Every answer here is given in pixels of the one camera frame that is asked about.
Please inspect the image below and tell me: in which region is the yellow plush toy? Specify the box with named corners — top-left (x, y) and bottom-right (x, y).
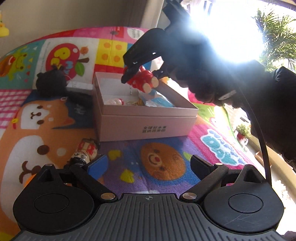
top-left (0, 13), bottom-right (10, 38)

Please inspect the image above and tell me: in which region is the red hooded doll figure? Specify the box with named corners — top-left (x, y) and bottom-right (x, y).
top-left (127, 66), bottom-right (159, 93)

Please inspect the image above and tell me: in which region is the blue wet wipes pack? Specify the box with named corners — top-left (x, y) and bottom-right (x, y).
top-left (138, 89), bottom-right (175, 108)

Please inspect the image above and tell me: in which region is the small potted plant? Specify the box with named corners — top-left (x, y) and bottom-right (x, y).
top-left (236, 124), bottom-right (251, 140)

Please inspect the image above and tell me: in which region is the white power adapter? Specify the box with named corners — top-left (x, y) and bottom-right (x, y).
top-left (66, 81), bottom-right (93, 95)

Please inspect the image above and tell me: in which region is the small white red bottle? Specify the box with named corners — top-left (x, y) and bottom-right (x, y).
top-left (104, 98), bottom-right (125, 106)

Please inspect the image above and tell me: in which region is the dark gloved right hand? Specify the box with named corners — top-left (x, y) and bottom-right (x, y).
top-left (185, 71), bottom-right (243, 108)

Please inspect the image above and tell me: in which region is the black plush toy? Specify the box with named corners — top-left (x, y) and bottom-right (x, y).
top-left (36, 65), bottom-right (68, 98)

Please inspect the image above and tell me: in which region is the pink cardboard box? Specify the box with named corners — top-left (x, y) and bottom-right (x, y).
top-left (92, 72), bottom-right (198, 142)

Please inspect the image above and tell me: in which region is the wooden nutcracker figure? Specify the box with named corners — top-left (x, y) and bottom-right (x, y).
top-left (65, 138), bottom-right (99, 166)

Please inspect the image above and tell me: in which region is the colourful play mat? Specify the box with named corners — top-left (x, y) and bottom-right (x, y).
top-left (1, 27), bottom-right (254, 240)

